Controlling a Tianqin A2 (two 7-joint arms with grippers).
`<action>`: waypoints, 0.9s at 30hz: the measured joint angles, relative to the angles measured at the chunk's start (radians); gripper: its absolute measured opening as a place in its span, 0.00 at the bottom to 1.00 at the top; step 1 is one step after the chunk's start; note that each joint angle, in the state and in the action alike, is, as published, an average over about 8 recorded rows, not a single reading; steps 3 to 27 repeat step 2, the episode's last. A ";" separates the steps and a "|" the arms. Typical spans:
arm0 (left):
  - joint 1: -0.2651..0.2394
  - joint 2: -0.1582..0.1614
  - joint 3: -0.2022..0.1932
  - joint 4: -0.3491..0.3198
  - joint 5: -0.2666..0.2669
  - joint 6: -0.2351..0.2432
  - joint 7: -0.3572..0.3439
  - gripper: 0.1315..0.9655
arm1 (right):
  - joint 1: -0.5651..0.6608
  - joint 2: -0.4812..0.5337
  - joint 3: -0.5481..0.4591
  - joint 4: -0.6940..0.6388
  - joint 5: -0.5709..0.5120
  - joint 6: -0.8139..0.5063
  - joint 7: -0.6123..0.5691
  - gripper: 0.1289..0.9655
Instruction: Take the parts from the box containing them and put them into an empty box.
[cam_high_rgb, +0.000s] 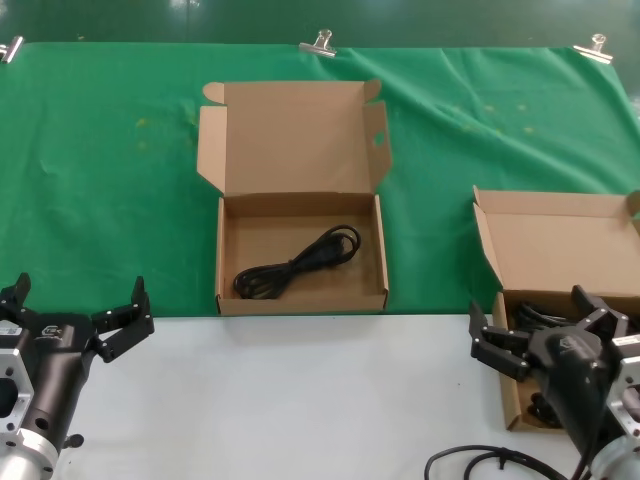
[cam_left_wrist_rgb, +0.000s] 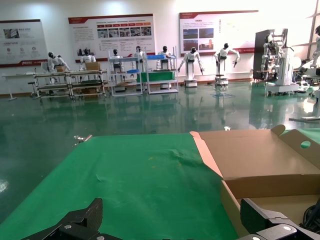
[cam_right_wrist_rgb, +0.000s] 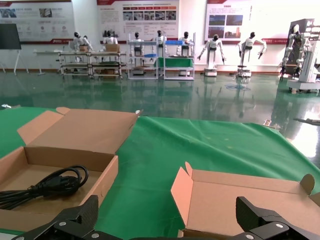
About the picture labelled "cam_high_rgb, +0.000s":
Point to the green table cloth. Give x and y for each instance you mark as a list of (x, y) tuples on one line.
[(100, 150)]

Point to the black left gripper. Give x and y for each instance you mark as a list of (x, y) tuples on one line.
[(57, 370)]

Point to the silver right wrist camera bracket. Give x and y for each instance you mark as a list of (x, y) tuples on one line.
[(630, 390)]

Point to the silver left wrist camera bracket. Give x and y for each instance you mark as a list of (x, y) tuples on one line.
[(12, 365)]

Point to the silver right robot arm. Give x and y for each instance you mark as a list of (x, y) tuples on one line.
[(620, 462)]

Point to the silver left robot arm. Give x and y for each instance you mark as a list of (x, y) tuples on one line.
[(25, 455)]

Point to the brown cardboard box, holed flap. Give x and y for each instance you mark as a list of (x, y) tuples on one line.
[(300, 150)]

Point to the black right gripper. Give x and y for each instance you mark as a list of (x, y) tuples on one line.
[(575, 370)]

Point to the silver metal binder clip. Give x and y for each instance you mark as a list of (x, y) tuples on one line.
[(317, 48), (12, 50), (592, 51)]

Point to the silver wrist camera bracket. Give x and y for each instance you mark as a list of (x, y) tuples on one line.
[(12, 365), (630, 390)]

